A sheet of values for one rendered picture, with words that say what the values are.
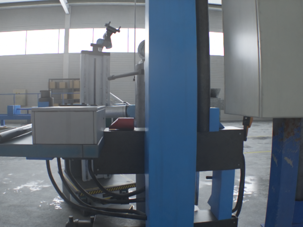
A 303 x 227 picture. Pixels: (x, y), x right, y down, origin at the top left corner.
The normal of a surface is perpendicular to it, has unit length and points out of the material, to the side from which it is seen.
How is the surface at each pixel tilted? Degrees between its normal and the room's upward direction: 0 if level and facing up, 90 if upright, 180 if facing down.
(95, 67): 90
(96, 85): 90
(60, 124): 90
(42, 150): 90
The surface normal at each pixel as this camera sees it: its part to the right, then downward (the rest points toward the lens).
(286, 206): 0.11, 0.04
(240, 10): -0.99, 0.00
